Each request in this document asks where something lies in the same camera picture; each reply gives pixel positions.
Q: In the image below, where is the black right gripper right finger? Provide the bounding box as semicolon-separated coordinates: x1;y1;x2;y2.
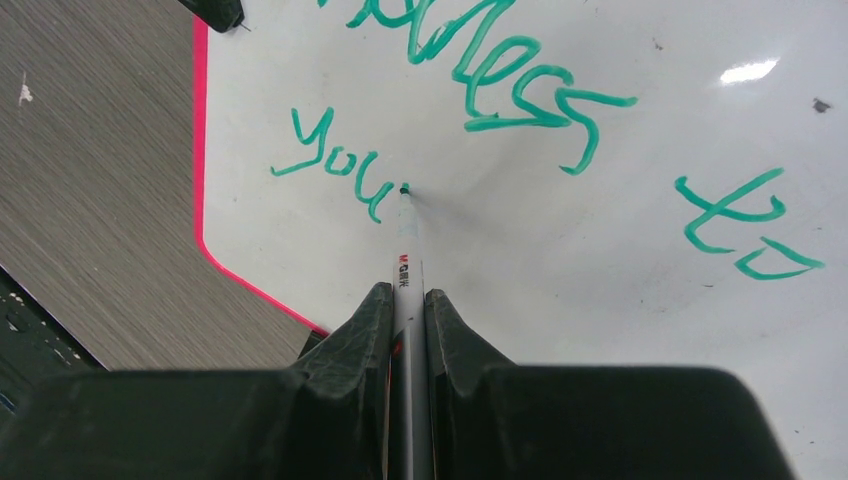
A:
424;289;793;479

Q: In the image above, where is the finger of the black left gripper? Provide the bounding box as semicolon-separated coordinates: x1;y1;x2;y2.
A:
178;0;245;33

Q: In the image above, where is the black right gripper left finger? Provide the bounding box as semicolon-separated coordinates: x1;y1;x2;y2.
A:
1;283;393;479

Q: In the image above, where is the green whiteboard marker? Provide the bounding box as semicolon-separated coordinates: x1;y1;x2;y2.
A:
388;183;435;479

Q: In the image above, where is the red-framed whiteboard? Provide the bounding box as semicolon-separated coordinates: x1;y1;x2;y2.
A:
193;1;847;479

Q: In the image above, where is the whiteboard metal wire stand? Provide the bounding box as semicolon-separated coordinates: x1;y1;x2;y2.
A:
298;330;327;359

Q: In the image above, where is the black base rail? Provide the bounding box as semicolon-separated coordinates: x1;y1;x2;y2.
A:
1;270;103;419

